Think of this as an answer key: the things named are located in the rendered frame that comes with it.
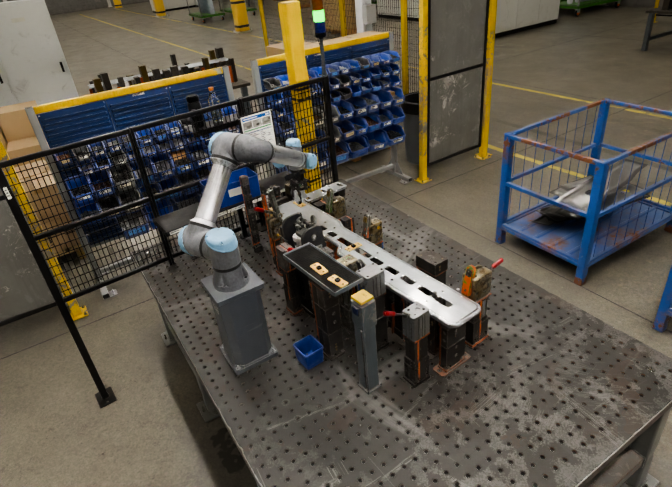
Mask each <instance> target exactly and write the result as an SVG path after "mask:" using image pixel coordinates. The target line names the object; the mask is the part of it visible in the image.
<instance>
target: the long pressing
mask: <svg viewBox="0 0 672 487"><path fill-rule="evenodd" d="M294 201H295V200H292V201H289V202H287V203H284V204H282V205H279V206H278V207H279V210H280V213H282V214H283V213H284V214H283V217H282V222H283V221H284V219H285V218H286V217H288V216H290V215H292V214H294V213H297V212H299V214H300V212H301V214H302V217H303V219H306V220H307V221H310V222H311V220H310V217H311V215H315V216H316V220H317V223H316V224H315V225H319V226H320V227H321V226H323V227H324V228H326V230H324V231H323V237H324V239H326V240H327V241H329V242H331V243H332V244H334V245H335V246H337V247H338V249H337V256H338V257H340V258H341V257H343V256H345V255H348V254H351V255H353V256H354V257H356V258H357V259H362V260H363V261H364V262H365V264H366V266H367V265H369V264H371V263H374V262H372V261H371V260H370V259H372V258H376V259H378V260H379V261H381V262H383V263H384V264H382V265H379V266H380V267H382V268H384V269H385V268H387V267H391V268H393V269H394V270H396V271H398V272H399V273H398V274H396V275H394V274H392V273H390V272H389V271H387V270H385V286H386V288H387V289H389V290H390V291H392V292H393V293H395V294H396V295H398V296H399V297H401V298H402V299H404V300H406V301H407V302H409V303H410V304H414V303H415V302H420V303H422V304H423V305H425V306H426V307H428V308H429V309H430V317H432V318H433V319H435V320H436V321H438V322H439V323H441V324H442V325H444V326H446V327H448V328H458V327H460V326H461V325H463V324H464V323H466V322H467V321H469V320H470V319H472V318H473V317H475V316H476V315H478V314H479V313H480V312H481V306H480V305H479V304H478V303H476V302H474V301H473V300H471V299H469V298H467V297H466V296H464V295H462V294H460V293H459V292H457V291H455V290H454V289H452V288H450V287H448V286H447V285H445V284H443V283H441V282H440V281H438V280H436V279H434V278H433V277H431V276H429V275H427V274H426V273H424V272H422V271H420V270H419V269H417V268H415V267H413V266H412V265H410V264H408V263H406V262H405V261H403V260H401V259H399V258H398V257H396V256H394V255H392V254H391V253H389V252H387V251H385V250H384V249H382V248H380V247H378V246H377V245H375V244H373V243H371V242H370V241H368V240H366V239H364V238H363V237H361V236H359V235H357V234H356V233H354V232H352V231H350V230H349V229H347V228H345V227H344V226H343V224H342V222H341V221H340V220H338V219H336V218H334V217H333V216H331V215H329V214H327V213H326V212H324V211H322V210H320V209H318V208H317V207H315V206H313V205H311V204H310V203H308V202H306V201H304V200H303V203H304V204H306V206H303V205H302V206H303V207H299V206H297V205H296V204H294V203H293V202H294ZM324 222H326V223H324ZM329 232H333V233H334V234H336V235H337V236H335V237H332V236H330V235H328V233H329ZM339 238H343V239H344V240H346V241H348V242H349V243H351V244H354V243H356V242H359V243H361V244H362V246H360V247H358V248H359V249H361V250H363V251H364V252H366V253H368V254H369V255H371V257H369V258H366V257H364V256H363V255H361V254H359V253H358V252H356V251H354V250H355V249H354V250H352V251H350V252H349V251H347V250H345V248H346V247H348V246H346V245H345V244H343V243H341V242H340V241H338V240H337V239H339ZM404 276H406V277H408V278H409V279H411V280H412V281H414V282H415V284H413V285H410V284H408V283H407V282H405V281H403V280H402V279H401V278H402V277H404ZM391 279H393V280H391ZM419 287H424V288H426V289H427V290H429V291H431V292H433V291H436V292H437V296H438V297H436V298H433V297H432V296H431V295H430V296H428V295H426V294H424V293H423V292H421V291H420V290H418V288H419ZM442 291H443V292H442ZM439 297H440V298H442V299H444V300H446V301H447V302H449V303H451V304H452V306H450V307H446V306H444V305H442V304H441V303H439V302H438V301H436V299H437V298H439ZM426 301H427V302H426Z"/></svg>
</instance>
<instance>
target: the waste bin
mask: <svg viewBox="0 0 672 487"><path fill-rule="evenodd" d="M404 96H405V100H404V101H403V103H402V104H400V107H401V108H402V110H403V112H404V115H405V120H404V122H403V127H404V133H405V134H406V136H405V152H406V160H407V161H408V162H410V163H412V164H416V165H419V91H417V92H412V93H408V94H405V95H404Z"/></svg>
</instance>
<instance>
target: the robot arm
mask: <svg viewBox="0 0 672 487"><path fill-rule="evenodd" d="M301 147H302V146H301V142H300V140H299V139H298V138H290V139H288V140H286V147H285V148H284V147H280V146H276V145H272V143H271V142H269V141H266V140H263V139H260V138H257V137H254V136H252V135H248V134H239V133H231V132H218V133H216V134H214V135H213V136H212V138H211V139H210V142H209V145H208V149H209V153H210V155H211V158H210V159H211V161H212V167H211V170H210V173H209V176H208V179H207V182H206V185H205V188H204V191H203V194H202V197H201V200H200V203H199V206H198V209H197V212H196V216H195V218H193V219H191V220H190V222H189V225H187V226H184V227H183V228H182V229H181V230H180V232H179V236H178V243H179V246H180V248H181V250H182V251H183V252H185V253H187V254H189V255H192V256H197V257H201V258H204V259H208V260H211V262H212V266H213V269H214V270H213V279H212V282H213V286H214V288H215V289H216V290H217V291H219V292H225V293H227V292H234V291H237V290H240V289H242V288H243V287H245V286H246V285H247V284H248V282H249V280H250V277H249V273H248V271H247V269H246V268H245V266H244V265H243V263H242V261H241V257H240V252H239V248H238V241H237V238H236V236H235V234H234V232H233V231H232V230H230V229H228V228H223V227H220V228H217V227H216V224H215V223H216V220H217V217H218V213H219V210H220V207H221V204H222V201H223V198H224V195H225V192H226V189H227V185H228V182H229V179H230V176H231V173H232V170H234V169H236V168H237V166H238V163H239V162H259V163H268V162H272V163H273V165H274V166H275V167H276V168H283V167H285V166H289V168H290V172H291V173H290V174H287V175H286V176H285V177H284V178H285V180H286V181H287V180H288V181H289V180H291V181H290V185H289V191H290V193H291V195H292V197H293V199H294V200H295V202H296V203H297V204H299V201H301V203H303V200H304V198H308V196H307V194H306V193H305V190H308V188H309V189H310V184H309V186H308V183H307V182H309V179H307V178H305V177H304V173H305V170H304V169H314V168H315V167H316V165H317V157H316V155H315V154H311V153H304V152H302V149H301ZM295 189H296V190H295ZM299 192H300V195H299V196H300V197H299V196H298V193H299Z"/></svg>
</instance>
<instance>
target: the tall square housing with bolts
mask: <svg viewBox="0 0 672 487"><path fill-rule="evenodd" d="M356 273H357V274H358V275H360V276H361V277H363V282H362V283H360V284H358V285H357V288H358V292H359V291H361V290H362V289H364V290H365V291H367V292H368V293H370V294H371V295H373V296H374V298H375V297H377V298H376V299H375V302H376V317H377V324H376V325H375V330H376V345H377V352H378V353H379V351H382V350H383V349H385V348H388V347H387V346H390V345H391V344H390V343H392V342H389V341H388V332H387V316H384V315H383V311H385V301H384V294H386V286H385V269H384V268H382V267H380V266H379V265H377V264H375V263H371V264H369V265H367V266H365V267H363V268H361V269H359V270H357V271H356Z"/></svg>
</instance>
